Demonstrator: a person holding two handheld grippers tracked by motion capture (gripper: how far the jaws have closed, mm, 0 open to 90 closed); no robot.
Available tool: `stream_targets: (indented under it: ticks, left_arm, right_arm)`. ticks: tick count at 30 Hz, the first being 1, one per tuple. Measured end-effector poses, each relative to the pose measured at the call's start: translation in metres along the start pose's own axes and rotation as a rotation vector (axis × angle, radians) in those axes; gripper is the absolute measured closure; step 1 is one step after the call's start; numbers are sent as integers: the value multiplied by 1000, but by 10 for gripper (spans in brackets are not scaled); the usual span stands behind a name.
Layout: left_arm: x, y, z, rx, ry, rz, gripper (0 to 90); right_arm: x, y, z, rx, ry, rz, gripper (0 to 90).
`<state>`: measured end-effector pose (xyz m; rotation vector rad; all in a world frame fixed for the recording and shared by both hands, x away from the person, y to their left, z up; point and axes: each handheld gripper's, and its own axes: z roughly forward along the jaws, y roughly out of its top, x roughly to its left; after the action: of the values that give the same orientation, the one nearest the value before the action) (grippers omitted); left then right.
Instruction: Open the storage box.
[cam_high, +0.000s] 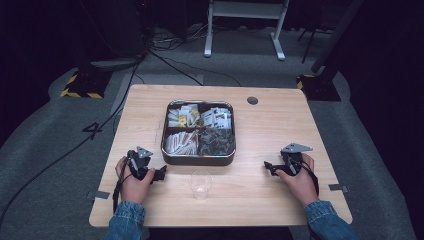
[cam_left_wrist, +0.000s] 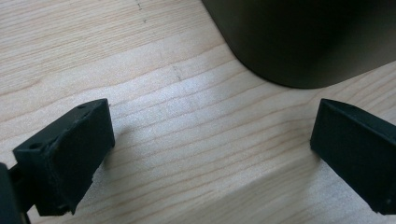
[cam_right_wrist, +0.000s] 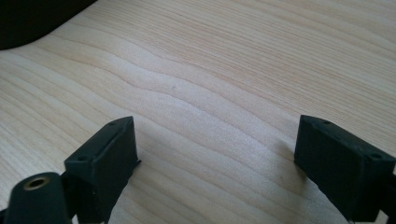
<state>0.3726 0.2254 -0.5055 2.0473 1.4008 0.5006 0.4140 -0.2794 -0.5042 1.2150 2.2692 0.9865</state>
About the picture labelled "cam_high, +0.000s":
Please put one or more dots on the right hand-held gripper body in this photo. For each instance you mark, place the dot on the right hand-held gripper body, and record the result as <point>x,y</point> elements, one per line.
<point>293,160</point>

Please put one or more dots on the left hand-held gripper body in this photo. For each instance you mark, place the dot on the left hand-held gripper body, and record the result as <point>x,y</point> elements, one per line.
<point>140,163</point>

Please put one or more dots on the metal four-compartment box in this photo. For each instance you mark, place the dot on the metal four-compartment box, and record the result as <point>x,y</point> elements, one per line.
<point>198,161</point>

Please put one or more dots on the person's left hand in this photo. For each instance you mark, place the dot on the person's left hand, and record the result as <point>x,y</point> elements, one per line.
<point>133,190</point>

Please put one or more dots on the person's right hand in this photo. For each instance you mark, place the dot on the person's right hand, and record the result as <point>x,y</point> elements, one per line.
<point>301,186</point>

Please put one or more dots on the pile of brown sugar sticks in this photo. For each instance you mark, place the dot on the pile of brown sugar sticks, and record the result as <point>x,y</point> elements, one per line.
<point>181,142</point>

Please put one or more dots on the clear plastic cup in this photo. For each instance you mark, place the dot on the clear plastic cup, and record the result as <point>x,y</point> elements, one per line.
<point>201,186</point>

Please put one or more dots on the grey tape piece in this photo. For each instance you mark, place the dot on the grey tape piece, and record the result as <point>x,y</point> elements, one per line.
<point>337,187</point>
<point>102,195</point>

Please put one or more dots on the pile of clear dark tea bags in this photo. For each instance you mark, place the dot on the pile of clear dark tea bags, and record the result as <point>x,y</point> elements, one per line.
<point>216,142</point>

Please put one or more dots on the pile of white yellow-label tea bags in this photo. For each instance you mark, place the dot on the pile of white yellow-label tea bags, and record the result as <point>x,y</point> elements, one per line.
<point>184,115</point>

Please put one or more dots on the gold black round medallion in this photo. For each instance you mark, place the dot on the gold black round medallion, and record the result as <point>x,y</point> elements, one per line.
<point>216,117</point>

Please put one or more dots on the yellow-black striped stand base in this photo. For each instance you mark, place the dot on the yellow-black striped stand base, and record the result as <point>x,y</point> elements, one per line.
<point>318,88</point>
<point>85,85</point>

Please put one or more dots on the grey metal stand post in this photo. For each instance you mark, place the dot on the grey metal stand post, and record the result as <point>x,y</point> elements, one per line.
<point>336,36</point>

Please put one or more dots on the white desk frame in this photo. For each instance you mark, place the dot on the white desk frame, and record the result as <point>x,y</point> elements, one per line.
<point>246,10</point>

